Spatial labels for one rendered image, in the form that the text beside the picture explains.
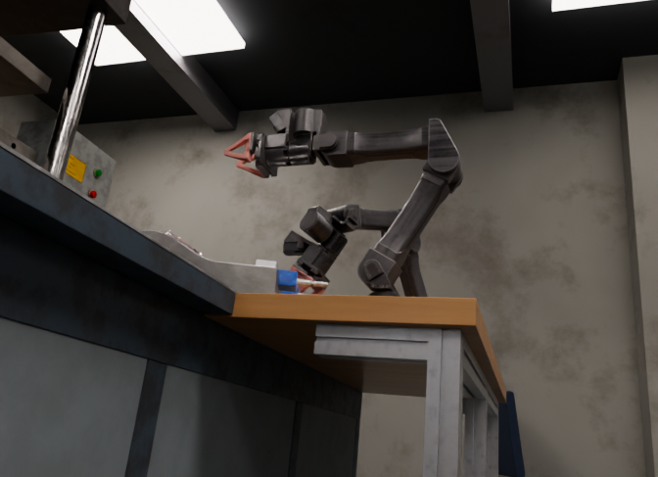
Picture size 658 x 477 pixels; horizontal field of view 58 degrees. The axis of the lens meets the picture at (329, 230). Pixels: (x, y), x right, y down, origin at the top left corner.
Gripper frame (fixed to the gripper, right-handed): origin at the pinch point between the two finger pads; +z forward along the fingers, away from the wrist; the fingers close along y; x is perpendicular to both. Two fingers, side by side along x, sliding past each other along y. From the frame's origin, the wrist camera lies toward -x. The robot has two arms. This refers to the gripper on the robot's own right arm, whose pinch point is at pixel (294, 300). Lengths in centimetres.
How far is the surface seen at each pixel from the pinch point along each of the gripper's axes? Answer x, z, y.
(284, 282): 13.5, -0.5, 39.7
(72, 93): -93, -14, 9
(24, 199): 14, 9, 96
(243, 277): 10.4, 2.9, 47.4
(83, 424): 19, 27, 74
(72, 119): -88, -7, 7
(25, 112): -390, -12, -216
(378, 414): -16, 23, -257
